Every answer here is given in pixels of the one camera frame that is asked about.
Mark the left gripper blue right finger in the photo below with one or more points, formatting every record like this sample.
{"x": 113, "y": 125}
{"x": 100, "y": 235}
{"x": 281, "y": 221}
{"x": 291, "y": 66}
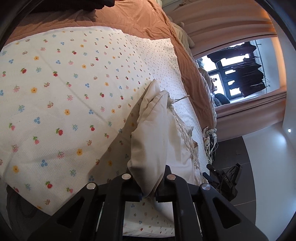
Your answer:
{"x": 163, "y": 191}

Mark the beige blanket by window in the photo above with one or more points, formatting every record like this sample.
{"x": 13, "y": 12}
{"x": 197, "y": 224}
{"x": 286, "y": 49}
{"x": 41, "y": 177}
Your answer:
{"x": 188, "y": 44}

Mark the pink right curtain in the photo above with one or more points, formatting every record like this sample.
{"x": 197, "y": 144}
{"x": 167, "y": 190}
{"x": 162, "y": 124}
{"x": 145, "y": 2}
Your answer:
{"x": 248, "y": 116}

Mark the patterned cloth under cables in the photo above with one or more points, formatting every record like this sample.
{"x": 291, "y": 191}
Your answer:
{"x": 210, "y": 143}

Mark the pink left curtain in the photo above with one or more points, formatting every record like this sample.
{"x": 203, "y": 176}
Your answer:
{"x": 213, "y": 25}

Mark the dark clothes on rail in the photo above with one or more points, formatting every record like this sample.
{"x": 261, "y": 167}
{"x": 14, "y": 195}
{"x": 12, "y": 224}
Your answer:
{"x": 239, "y": 73}

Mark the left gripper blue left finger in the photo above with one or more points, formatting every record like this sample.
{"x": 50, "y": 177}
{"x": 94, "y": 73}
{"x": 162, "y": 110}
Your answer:
{"x": 139, "y": 195}

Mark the beige zip jacket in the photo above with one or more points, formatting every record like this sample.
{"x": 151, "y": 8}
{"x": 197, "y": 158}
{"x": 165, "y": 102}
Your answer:
{"x": 163, "y": 139}

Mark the floral white bed sheet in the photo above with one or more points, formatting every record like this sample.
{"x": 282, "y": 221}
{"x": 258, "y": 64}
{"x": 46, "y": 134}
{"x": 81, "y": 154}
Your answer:
{"x": 70, "y": 100}

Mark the pink curtain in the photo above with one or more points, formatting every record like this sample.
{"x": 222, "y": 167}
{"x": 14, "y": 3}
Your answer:
{"x": 248, "y": 116}
{"x": 213, "y": 25}

